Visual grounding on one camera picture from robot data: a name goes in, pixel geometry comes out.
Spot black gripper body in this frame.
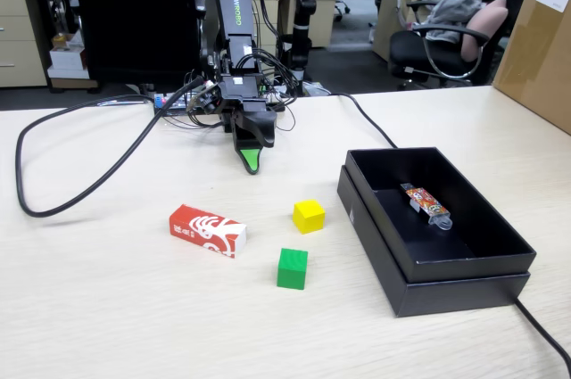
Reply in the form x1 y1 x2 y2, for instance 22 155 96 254
221 97 271 134

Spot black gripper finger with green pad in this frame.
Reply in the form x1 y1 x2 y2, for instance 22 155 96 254
240 109 278 149
230 122 265 176

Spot yellow wooden cube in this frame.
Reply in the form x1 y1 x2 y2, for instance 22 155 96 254
292 199 327 235

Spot red and white carton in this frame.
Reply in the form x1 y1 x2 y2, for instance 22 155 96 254
169 203 248 260

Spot green wooden cube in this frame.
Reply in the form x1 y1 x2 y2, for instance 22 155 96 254
276 247 310 291

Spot black cardboard box tray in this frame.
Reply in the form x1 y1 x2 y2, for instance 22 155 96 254
344 146 537 284

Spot black open box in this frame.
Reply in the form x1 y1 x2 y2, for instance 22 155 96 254
336 164 532 318

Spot large brown cardboard box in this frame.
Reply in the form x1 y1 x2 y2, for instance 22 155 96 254
492 0 571 136

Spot black jointed stand pole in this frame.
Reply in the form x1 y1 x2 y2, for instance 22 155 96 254
280 0 319 95

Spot tall beige cabinet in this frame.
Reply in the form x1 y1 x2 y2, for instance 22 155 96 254
306 0 341 49

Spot black chrome office chair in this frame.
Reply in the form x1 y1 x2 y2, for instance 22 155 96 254
387 0 509 89

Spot small snack packet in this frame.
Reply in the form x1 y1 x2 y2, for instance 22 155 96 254
400 182 453 232

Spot white cardboard boxes stack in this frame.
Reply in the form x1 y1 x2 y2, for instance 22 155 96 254
46 45 89 81

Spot grey garment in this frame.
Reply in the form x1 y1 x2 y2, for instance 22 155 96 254
421 0 484 45

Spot beige drawer cabinet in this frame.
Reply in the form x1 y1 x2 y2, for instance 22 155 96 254
0 0 48 88

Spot pink cushion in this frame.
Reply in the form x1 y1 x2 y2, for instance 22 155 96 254
459 0 510 63

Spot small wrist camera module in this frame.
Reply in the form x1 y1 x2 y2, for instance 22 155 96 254
186 84 220 113

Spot thin black robot wires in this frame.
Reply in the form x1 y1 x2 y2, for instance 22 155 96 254
185 46 299 133

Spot long black power cable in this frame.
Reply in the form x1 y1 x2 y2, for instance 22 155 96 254
327 92 571 367

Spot beige pedestal cabinet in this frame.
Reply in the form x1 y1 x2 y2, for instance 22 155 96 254
250 0 281 58

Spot thick black looped cable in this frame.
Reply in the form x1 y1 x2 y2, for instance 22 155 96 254
14 78 206 218

